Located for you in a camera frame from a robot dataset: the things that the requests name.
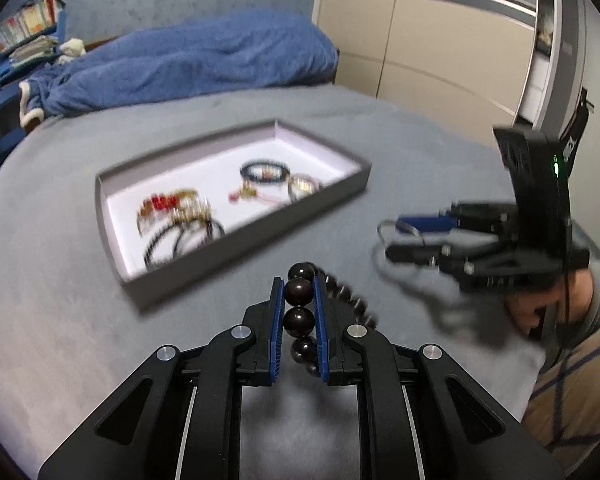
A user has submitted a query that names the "thin wire ring bracelet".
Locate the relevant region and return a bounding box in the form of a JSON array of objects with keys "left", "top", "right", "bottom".
[{"left": 377, "top": 219, "right": 426, "bottom": 269}]

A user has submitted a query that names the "gold pearl hair clip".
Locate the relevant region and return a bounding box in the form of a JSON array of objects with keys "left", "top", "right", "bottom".
[{"left": 287, "top": 174, "right": 323, "bottom": 203}]

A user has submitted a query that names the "large black bead bracelet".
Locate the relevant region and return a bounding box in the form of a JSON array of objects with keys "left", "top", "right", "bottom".
[{"left": 284, "top": 261, "right": 379, "bottom": 376}]

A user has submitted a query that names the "dark blue beaded bracelet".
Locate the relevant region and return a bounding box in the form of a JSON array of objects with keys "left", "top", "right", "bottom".
[{"left": 239, "top": 159, "right": 293, "bottom": 187}]

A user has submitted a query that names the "pearl bracelet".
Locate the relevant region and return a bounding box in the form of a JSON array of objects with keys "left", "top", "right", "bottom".
[{"left": 168, "top": 196, "right": 214, "bottom": 226}]

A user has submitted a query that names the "red bead gold bracelet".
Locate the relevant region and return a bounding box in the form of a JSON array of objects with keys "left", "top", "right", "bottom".
[{"left": 135, "top": 187, "right": 202, "bottom": 233}]

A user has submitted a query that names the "person's right hand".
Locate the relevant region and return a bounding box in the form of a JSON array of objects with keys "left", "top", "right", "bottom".
[{"left": 505, "top": 269, "right": 594, "bottom": 336}]

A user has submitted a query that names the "grey bed cover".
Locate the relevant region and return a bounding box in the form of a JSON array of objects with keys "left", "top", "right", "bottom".
[{"left": 0, "top": 84, "right": 544, "bottom": 476}]

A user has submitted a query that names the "beige sliding wardrobe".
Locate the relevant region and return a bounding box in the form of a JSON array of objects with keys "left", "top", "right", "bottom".
[{"left": 313, "top": 0, "right": 538, "bottom": 146}]

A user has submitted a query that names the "grey shallow cardboard box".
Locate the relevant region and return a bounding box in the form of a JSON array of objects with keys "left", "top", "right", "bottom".
[{"left": 95, "top": 119, "right": 372, "bottom": 309}]

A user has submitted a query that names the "blue fleece blanket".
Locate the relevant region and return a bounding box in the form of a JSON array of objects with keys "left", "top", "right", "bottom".
[{"left": 19, "top": 9, "right": 339, "bottom": 130}]

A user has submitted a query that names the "blue desk shelf unit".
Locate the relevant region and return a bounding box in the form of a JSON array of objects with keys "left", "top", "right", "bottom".
[{"left": 0, "top": 9, "right": 67, "bottom": 168}]

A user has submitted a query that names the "white plush toy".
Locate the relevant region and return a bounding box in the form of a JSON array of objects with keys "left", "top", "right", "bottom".
[{"left": 56, "top": 38, "right": 86, "bottom": 64}]

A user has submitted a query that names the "stack of papers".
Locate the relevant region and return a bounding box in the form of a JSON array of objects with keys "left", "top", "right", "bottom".
[{"left": 8, "top": 36, "right": 58, "bottom": 68}]

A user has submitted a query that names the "row of books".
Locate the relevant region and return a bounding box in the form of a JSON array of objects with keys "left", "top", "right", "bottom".
[{"left": 0, "top": 0, "right": 66, "bottom": 56}]

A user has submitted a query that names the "pink cord charm bracelet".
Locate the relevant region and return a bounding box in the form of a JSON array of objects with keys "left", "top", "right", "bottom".
[{"left": 228, "top": 181, "right": 294, "bottom": 207}]

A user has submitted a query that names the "small black bead bracelet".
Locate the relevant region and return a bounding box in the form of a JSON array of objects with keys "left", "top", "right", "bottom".
[{"left": 142, "top": 216, "right": 226, "bottom": 273}]

